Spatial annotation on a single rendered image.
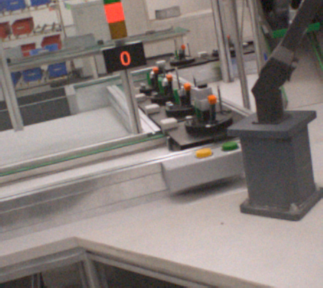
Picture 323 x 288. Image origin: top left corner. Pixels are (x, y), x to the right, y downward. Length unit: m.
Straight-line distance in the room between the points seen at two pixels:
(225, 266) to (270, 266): 0.08
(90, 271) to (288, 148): 0.56
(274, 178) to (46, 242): 0.55
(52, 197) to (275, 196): 0.54
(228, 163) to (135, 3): 7.57
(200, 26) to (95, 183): 7.68
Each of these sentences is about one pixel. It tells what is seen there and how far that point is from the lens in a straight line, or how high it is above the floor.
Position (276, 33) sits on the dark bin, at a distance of 1.49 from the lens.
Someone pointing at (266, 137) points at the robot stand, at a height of 1.05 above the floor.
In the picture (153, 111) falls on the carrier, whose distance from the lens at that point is 1.83.
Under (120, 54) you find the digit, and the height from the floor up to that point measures 1.22.
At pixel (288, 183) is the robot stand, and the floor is 0.94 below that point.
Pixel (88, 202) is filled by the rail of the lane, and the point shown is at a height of 0.90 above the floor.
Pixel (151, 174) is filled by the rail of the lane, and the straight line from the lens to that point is 1.34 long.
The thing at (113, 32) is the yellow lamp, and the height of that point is 1.28.
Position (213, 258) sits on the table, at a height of 0.86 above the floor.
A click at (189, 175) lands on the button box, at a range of 1.29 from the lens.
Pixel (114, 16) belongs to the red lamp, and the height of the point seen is 1.33.
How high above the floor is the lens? 1.38
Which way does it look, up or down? 15 degrees down
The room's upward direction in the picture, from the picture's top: 11 degrees counter-clockwise
